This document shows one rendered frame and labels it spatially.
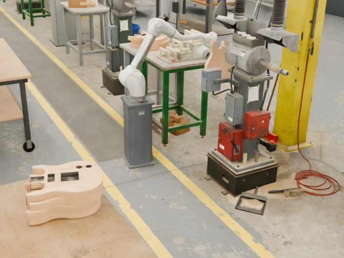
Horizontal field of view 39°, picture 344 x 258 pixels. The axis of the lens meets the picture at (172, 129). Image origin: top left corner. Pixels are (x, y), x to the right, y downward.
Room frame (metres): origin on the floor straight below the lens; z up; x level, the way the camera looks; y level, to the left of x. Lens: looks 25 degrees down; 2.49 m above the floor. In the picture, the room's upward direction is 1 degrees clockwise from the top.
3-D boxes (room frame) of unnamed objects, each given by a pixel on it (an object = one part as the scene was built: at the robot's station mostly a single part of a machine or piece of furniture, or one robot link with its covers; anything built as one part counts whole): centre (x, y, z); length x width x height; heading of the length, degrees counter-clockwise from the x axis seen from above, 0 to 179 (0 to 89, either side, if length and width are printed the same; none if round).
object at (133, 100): (4.53, 0.34, 0.73); 0.22 x 0.18 x 0.06; 21
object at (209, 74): (4.22, -0.41, 0.99); 0.24 x 0.21 x 0.26; 29
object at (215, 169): (4.21, -0.69, 0.12); 0.61 x 0.51 x 0.25; 119
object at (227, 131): (4.13, -0.55, 0.49); 0.25 x 0.12 x 0.37; 29
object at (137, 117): (4.54, 0.35, 0.35); 0.28 x 0.28 x 0.70; 21
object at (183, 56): (5.26, -0.07, 0.98); 0.27 x 0.16 x 0.09; 33
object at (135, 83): (4.55, 0.36, 0.87); 0.18 x 0.16 x 0.22; 33
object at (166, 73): (4.92, 0.08, 0.45); 0.05 x 0.05 x 0.90; 29
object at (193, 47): (5.34, -0.21, 1.02); 0.27 x 0.15 x 0.17; 33
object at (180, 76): (5.64, -0.10, 0.45); 0.05 x 0.05 x 0.90; 29
